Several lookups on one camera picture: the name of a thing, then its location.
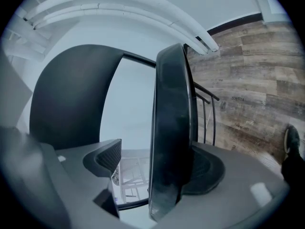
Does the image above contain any person's black trouser leg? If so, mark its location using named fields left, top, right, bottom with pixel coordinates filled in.
left=281, top=148, right=305, bottom=184

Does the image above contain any person's black shoe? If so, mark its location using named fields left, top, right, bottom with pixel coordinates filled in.
left=283, top=125, right=302, bottom=155

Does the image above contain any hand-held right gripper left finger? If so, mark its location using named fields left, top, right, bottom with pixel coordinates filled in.
left=39, top=138, right=134, bottom=229

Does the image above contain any black folding chair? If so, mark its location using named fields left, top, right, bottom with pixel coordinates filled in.
left=29, top=43, right=226, bottom=222

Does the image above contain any white table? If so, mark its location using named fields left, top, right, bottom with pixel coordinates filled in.
left=110, top=148, right=151, bottom=205

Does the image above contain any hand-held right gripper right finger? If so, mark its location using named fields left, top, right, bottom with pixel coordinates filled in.
left=152, top=140, right=291, bottom=229

